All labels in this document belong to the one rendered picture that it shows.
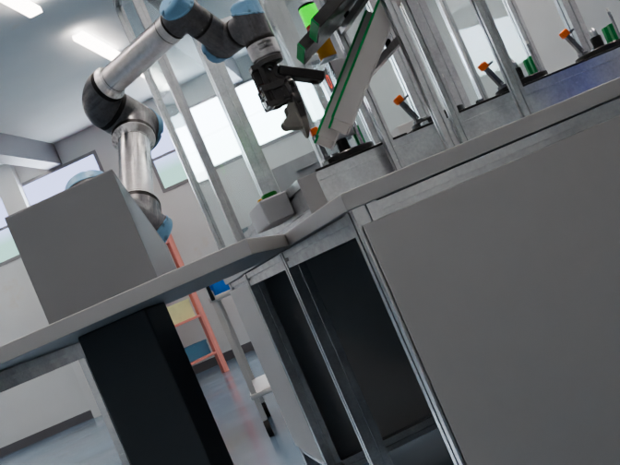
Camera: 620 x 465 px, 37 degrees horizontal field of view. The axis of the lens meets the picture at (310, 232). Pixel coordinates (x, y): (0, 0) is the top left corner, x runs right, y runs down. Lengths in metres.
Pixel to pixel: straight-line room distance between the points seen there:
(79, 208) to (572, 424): 1.05
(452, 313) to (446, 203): 0.18
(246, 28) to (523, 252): 1.01
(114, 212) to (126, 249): 0.08
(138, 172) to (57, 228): 0.44
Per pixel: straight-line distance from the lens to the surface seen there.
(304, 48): 1.99
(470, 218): 1.56
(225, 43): 2.35
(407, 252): 1.51
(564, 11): 3.31
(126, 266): 1.96
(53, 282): 2.02
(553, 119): 1.64
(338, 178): 2.11
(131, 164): 2.41
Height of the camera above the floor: 0.78
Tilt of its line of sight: 2 degrees up
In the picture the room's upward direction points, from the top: 23 degrees counter-clockwise
